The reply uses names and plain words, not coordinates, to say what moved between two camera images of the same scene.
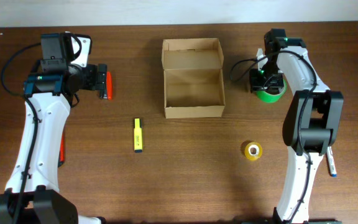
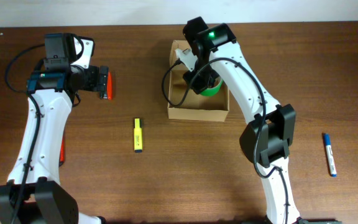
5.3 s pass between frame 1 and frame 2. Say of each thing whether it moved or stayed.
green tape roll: moved
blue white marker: stayed
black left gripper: stayed
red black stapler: stayed
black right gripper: moved
